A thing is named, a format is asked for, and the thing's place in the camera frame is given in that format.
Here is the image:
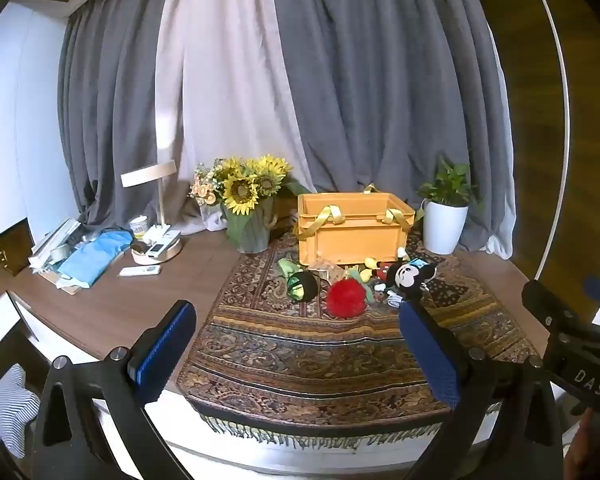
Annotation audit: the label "black mouse plush toy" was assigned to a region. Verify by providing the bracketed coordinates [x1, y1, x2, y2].
[360, 256, 438, 308]

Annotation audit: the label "potted plant in white pot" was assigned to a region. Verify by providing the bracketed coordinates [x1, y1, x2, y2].
[416, 157, 485, 256]

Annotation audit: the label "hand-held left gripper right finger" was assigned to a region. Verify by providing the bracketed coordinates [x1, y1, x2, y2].
[397, 300, 566, 480]

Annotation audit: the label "striped star pillow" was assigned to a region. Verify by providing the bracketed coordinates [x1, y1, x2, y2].
[0, 362, 41, 459]

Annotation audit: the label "white desk lamp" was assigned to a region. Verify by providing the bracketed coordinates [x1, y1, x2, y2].
[121, 160, 182, 265]

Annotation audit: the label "blue cloth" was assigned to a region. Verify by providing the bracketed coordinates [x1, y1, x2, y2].
[60, 230, 134, 287]

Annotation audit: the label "grey curtain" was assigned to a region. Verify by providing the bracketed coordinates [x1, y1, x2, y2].
[270, 0, 517, 261]
[57, 0, 192, 227]

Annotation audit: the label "light sheer curtain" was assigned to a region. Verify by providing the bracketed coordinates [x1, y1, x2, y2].
[154, 0, 322, 234]

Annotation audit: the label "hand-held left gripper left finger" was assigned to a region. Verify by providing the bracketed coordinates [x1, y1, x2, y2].
[32, 300, 198, 480]

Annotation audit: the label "sunflower bouquet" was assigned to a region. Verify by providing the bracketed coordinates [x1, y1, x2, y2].
[190, 155, 301, 217]

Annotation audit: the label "grey-green flower vase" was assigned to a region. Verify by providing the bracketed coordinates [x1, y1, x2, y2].
[222, 197, 279, 255]

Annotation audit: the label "white flat boxes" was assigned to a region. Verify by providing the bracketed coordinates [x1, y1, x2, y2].
[27, 217, 84, 272]

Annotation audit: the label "green and black plush ball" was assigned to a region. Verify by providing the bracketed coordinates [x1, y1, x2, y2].
[286, 270, 320, 304]

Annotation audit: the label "patterned fringed table rug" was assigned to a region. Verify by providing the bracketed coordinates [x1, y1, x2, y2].
[175, 232, 541, 453]

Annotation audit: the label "white wardrobe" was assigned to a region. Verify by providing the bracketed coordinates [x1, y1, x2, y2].
[0, 0, 82, 242]

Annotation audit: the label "red fluffy pompom ball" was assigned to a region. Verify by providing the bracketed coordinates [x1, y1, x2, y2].
[326, 280, 369, 319]

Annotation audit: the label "orange crate with yellow ribbons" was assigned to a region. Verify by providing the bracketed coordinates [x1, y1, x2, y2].
[295, 184, 417, 267]

